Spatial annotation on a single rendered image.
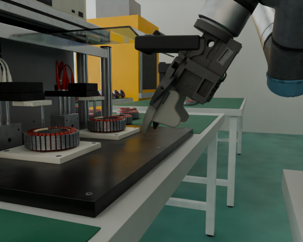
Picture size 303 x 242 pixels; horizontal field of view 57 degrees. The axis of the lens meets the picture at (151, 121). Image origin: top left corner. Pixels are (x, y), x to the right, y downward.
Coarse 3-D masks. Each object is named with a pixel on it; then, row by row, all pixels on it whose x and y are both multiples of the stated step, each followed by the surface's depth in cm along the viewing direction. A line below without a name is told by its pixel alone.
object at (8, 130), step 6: (0, 126) 62; (6, 126) 63; (12, 126) 65; (18, 126) 67; (0, 132) 62; (6, 132) 63; (12, 132) 65; (18, 132) 67; (0, 138) 62; (6, 138) 63; (12, 138) 65; (18, 138) 67; (0, 144) 62; (6, 144) 63; (12, 144) 65; (18, 144) 67
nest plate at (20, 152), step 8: (80, 144) 63; (88, 144) 63; (96, 144) 63; (0, 152) 56; (8, 152) 55; (16, 152) 55; (24, 152) 55; (32, 152) 55; (40, 152) 55; (48, 152) 55; (56, 152) 55; (64, 152) 55; (72, 152) 55; (80, 152) 57; (88, 152) 60; (32, 160) 53; (40, 160) 52; (48, 160) 52; (56, 160) 51; (64, 160) 52
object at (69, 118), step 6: (66, 114) 87; (72, 114) 87; (78, 114) 90; (54, 120) 84; (60, 120) 84; (66, 120) 84; (72, 120) 87; (78, 120) 90; (54, 126) 85; (60, 126) 84; (66, 126) 84; (72, 126) 87; (78, 126) 90
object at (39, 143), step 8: (40, 128) 62; (48, 128) 63; (56, 128) 64; (64, 128) 63; (72, 128) 62; (24, 136) 57; (32, 136) 55; (40, 136) 55; (48, 136) 55; (56, 136) 55; (64, 136) 56; (72, 136) 58; (32, 144) 55; (40, 144) 55; (48, 144) 55; (56, 144) 56; (64, 144) 56; (72, 144) 58
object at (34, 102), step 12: (0, 84) 59; (12, 84) 58; (24, 84) 58; (36, 84) 61; (0, 96) 59; (12, 96) 58; (24, 96) 58; (36, 96) 61; (0, 108) 64; (0, 120) 64
